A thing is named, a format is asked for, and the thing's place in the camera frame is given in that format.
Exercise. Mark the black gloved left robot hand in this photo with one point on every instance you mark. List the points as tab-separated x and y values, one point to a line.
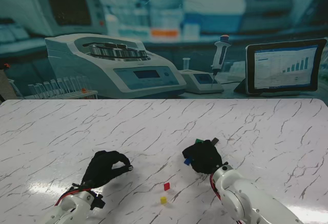
101	168

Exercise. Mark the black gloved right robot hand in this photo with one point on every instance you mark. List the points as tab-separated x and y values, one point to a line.
205	157

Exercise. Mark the blue domino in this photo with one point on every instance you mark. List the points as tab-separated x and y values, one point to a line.
187	161

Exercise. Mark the red domino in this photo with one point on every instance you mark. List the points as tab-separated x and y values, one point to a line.
167	186

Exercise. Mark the yellow domino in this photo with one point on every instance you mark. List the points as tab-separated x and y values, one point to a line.
163	200

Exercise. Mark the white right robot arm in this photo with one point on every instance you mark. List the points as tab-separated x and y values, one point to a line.
246	195

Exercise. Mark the green domino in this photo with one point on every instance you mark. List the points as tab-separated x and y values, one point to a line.
198	140

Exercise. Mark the dark brown domino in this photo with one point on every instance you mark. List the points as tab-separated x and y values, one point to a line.
215	140

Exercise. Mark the beige board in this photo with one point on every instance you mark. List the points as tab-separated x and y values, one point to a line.
4	83

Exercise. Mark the small red black clamp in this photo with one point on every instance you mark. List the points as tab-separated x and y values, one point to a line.
6	65

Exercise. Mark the printed laboratory backdrop banner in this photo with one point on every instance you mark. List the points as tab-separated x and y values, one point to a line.
164	16

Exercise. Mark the black left wrist camera bracket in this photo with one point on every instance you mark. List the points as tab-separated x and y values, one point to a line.
98	201

